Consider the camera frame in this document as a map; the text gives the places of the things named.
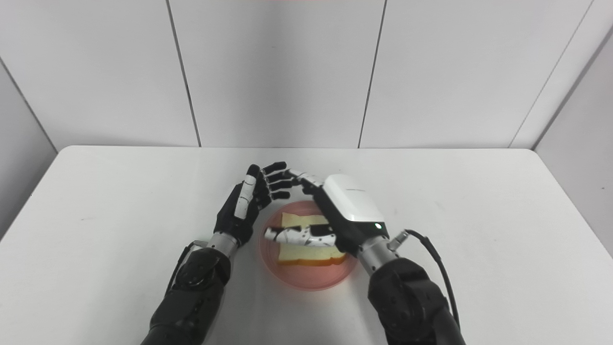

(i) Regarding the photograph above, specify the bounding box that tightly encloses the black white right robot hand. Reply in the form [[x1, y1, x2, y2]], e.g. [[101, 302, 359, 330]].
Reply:
[[264, 169, 391, 257]]

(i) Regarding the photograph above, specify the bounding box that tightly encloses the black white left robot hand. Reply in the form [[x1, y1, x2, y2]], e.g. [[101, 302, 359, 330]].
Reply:
[[214, 161, 294, 248]]

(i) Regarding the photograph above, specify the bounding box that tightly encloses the slice of bread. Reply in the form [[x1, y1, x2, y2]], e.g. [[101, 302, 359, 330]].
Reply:
[[277, 212, 347, 267]]

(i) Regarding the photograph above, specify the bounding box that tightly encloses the pink round plate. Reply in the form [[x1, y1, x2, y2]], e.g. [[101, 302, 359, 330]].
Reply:
[[259, 200, 359, 291]]

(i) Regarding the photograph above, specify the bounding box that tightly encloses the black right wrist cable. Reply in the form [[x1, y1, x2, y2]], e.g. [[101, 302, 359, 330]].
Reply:
[[388, 229, 461, 331]]

